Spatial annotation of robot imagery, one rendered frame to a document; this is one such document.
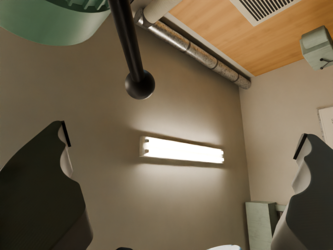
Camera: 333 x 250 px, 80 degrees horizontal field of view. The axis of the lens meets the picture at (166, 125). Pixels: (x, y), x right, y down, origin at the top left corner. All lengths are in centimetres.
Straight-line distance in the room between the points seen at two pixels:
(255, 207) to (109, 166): 206
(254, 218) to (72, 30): 297
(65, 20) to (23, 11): 4
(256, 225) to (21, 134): 273
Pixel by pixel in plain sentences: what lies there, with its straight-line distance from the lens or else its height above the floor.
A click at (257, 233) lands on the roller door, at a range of 310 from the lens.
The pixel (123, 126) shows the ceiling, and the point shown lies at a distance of 176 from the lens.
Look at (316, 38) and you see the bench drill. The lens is 230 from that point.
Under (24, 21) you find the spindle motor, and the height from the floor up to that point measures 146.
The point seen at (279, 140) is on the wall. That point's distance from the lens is 322.
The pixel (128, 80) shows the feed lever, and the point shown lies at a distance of 23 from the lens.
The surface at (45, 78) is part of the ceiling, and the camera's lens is 164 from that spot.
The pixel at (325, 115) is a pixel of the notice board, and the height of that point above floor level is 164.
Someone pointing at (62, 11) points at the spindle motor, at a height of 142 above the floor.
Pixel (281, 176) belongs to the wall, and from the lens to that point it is 319.
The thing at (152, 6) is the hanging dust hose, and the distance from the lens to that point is 206.
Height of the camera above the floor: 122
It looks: 45 degrees up
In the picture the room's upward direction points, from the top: 106 degrees counter-clockwise
